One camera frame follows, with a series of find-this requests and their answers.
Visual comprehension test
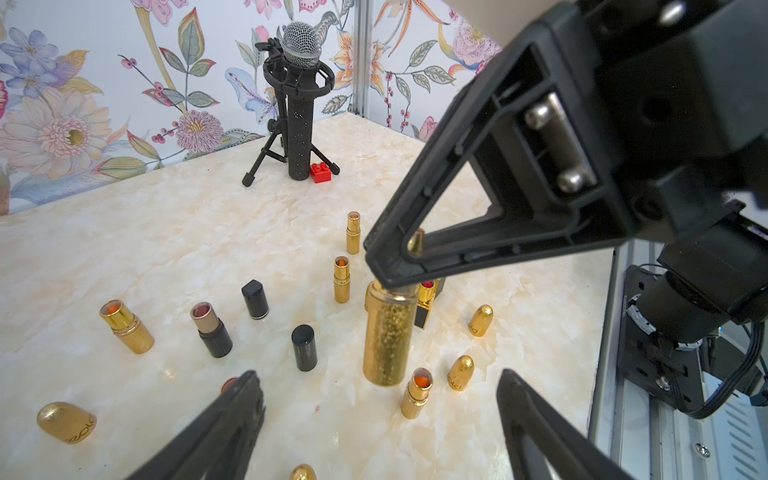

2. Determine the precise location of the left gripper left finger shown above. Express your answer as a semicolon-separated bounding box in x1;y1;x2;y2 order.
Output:
130;370;265;479

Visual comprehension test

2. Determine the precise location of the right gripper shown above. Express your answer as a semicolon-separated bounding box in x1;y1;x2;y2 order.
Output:
579;1;767;240

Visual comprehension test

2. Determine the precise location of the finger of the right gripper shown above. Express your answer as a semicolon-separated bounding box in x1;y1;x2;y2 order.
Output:
364;2;635;289

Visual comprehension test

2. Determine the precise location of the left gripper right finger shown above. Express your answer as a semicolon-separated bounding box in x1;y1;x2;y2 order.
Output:
496;369;630;479

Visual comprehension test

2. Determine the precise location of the black lipstick cap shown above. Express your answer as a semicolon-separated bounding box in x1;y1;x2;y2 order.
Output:
241;279;269;320
291;324;318;372

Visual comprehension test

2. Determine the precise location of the square gold black lipstick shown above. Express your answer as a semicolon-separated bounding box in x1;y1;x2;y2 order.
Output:
414;279;444;329

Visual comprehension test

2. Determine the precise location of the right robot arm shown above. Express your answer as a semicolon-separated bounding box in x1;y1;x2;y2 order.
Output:
364;1;767;419

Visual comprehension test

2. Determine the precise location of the red toy brick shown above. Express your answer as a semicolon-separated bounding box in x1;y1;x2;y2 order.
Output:
310;163;333;184

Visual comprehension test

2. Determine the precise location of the black microphone on tripod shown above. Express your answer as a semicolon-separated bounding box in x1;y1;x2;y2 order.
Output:
242;21;340;187

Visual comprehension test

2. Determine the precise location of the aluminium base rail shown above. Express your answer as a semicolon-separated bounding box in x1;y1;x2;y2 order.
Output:
588;240;767;479

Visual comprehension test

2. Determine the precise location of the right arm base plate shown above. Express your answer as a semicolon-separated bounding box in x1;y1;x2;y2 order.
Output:
618;265;726;411

